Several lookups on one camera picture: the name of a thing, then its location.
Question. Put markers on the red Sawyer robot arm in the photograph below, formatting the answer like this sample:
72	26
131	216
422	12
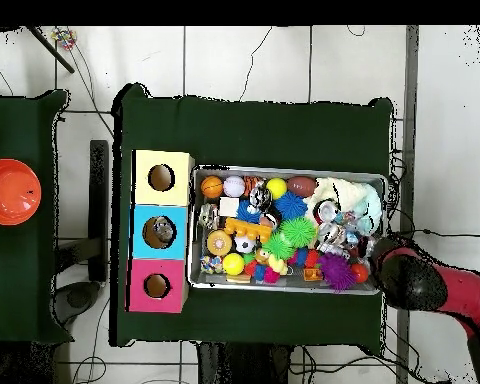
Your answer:
424	280

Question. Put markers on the silver mesh bin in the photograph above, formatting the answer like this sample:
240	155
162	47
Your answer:
212	280

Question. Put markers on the wooden box with three holes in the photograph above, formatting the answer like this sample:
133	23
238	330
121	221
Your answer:
160	198

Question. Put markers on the small orange-red ball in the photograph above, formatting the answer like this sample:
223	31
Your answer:
359	272

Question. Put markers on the purple spiky ball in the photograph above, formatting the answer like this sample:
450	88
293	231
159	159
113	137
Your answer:
336	271

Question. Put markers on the blue koosh ball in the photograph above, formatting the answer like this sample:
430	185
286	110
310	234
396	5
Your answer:
290	206

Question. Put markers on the brown toy football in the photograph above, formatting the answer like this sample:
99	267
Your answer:
301	186

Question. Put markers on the smooth yellow ball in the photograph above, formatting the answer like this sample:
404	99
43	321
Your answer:
276	188

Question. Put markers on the orange toy building block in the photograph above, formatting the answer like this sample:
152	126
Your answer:
244	228

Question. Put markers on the yellow tennis ball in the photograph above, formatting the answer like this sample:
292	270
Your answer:
233	264

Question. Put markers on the white toy baseball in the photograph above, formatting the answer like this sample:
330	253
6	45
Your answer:
234	186

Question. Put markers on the orange toy basketball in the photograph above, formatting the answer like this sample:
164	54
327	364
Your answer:
212	187

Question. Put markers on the dark green tablecloth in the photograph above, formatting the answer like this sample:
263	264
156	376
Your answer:
244	132
20	280

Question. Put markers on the orange plastic bowl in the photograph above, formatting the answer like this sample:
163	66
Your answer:
10	192

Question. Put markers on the black rod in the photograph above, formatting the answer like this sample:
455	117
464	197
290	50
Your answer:
50	48

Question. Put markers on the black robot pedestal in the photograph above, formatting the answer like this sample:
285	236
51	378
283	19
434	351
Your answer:
240	366

